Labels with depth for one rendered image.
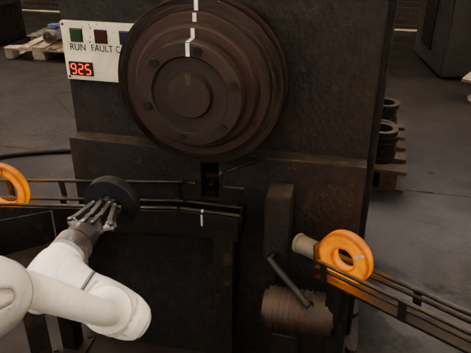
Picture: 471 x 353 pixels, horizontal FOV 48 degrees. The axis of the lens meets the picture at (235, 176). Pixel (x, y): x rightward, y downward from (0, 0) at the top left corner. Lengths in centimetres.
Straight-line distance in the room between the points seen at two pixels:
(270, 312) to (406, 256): 130
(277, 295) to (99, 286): 61
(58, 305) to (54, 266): 25
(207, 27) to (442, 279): 175
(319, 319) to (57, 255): 77
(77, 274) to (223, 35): 68
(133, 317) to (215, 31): 72
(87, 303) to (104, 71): 88
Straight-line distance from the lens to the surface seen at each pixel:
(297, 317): 160
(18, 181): 192
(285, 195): 156
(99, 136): 180
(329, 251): 150
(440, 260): 281
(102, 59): 171
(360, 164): 162
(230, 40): 138
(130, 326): 122
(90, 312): 105
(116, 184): 145
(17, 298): 70
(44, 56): 611
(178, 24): 142
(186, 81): 138
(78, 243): 129
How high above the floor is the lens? 158
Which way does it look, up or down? 28 degrees down
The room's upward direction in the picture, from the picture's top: straight up
